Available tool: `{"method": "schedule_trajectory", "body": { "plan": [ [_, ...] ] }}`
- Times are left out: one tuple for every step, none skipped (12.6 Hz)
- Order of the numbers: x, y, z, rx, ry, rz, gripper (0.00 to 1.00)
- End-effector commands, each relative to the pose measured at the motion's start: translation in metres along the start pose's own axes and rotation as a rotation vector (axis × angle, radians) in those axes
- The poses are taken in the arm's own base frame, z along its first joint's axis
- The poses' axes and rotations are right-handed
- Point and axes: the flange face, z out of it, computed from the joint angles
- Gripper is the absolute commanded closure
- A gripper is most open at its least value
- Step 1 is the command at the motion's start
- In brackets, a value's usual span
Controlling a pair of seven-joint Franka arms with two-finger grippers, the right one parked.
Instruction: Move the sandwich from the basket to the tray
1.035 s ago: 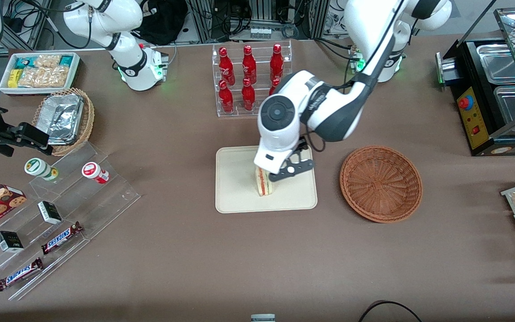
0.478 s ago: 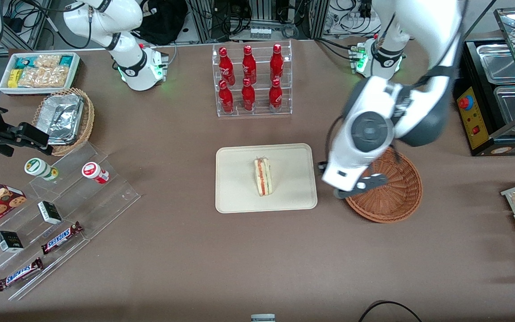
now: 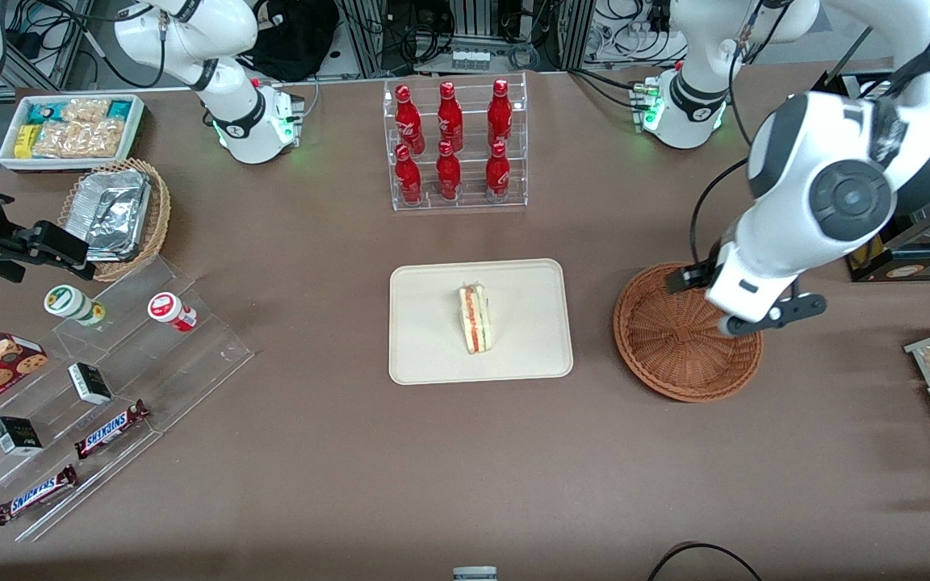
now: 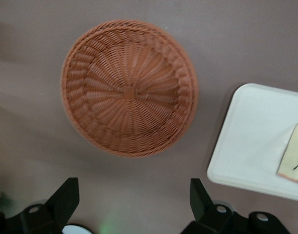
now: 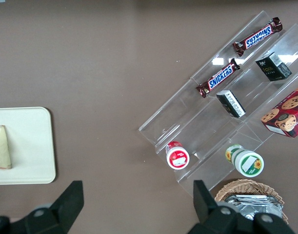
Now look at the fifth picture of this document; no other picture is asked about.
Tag green lid cup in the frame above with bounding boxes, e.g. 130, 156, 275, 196
224, 144, 265, 177

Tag Snickers chocolate bar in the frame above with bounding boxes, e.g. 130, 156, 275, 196
196, 58, 241, 98
232, 17, 283, 57

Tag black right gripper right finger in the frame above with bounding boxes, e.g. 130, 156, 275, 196
189, 180, 256, 234

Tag red cookie box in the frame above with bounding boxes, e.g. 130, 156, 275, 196
260, 84, 298, 138

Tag red lid cup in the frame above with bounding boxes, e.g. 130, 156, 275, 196
165, 140, 190, 170

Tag clear acrylic stepped display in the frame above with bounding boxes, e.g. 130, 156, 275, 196
138, 10, 298, 197

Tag stacked foil trays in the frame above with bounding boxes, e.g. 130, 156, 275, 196
223, 194, 283, 221

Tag small black box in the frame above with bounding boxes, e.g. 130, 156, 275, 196
255, 52, 293, 82
216, 89, 246, 119

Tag light wicker basket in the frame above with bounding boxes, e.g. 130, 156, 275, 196
214, 179, 290, 225

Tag triangular sandwich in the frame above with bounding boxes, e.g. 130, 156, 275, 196
0, 125, 13, 170

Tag beige plastic tray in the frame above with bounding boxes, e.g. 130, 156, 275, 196
0, 106, 57, 185

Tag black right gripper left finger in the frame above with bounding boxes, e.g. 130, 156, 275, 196
9, 180, 85, 234

